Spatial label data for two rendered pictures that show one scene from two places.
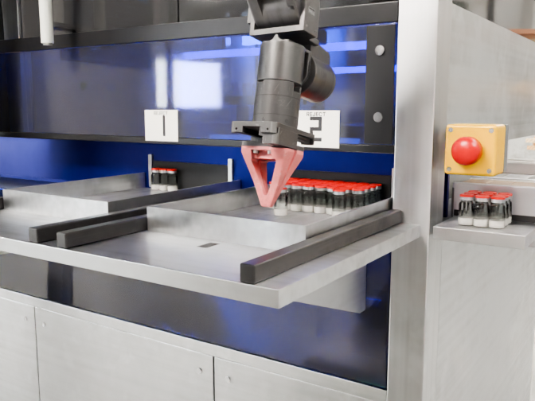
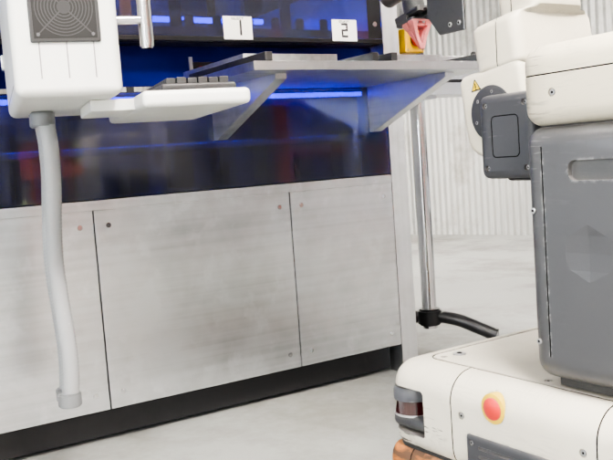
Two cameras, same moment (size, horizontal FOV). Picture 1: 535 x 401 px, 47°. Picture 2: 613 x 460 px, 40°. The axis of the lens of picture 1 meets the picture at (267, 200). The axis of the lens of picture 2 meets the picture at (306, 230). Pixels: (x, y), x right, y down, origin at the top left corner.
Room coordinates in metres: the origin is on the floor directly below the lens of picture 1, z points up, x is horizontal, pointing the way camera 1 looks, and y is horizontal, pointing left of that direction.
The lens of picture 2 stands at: (0.12, 2.15, 0.66)
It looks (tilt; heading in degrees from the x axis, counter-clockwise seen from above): 5 degrees down; 295
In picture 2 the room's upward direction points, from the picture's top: 4 degrees counter-clockwise
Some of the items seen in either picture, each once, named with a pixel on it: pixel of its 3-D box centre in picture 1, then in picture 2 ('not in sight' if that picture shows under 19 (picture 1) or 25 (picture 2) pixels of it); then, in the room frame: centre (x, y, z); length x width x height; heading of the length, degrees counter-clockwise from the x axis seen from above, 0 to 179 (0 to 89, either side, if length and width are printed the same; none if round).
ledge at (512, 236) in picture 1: (489, 229); not in sight; (0.92, -0.34, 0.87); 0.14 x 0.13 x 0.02; 147
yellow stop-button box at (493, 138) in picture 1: (476, 149); (407, 42); (0.90, -0.30, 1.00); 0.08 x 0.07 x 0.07; 147
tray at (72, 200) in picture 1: (129, 193); (257, 70); (1.12, 0.25, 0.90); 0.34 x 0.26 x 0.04; 147
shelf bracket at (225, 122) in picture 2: not in sight; (247, 109); (1.10, 0.37, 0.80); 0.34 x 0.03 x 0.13; 147
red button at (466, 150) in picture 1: (467, 150); not in sight; (0.86, -0.28, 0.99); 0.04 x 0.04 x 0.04; 57
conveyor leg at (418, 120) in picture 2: not in sight; (423, 213); (0.94, -0.50, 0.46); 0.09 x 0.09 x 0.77; 57
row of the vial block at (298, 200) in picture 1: (314, 198); not in sight; (1.01, -0.08, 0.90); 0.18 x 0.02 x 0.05; 57
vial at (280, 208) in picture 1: (280, 202); not in sight; (0.98, -0.02, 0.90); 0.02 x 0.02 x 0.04
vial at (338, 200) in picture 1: (338, 203); not in sight; (0.96, -0.11, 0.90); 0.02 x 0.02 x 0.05
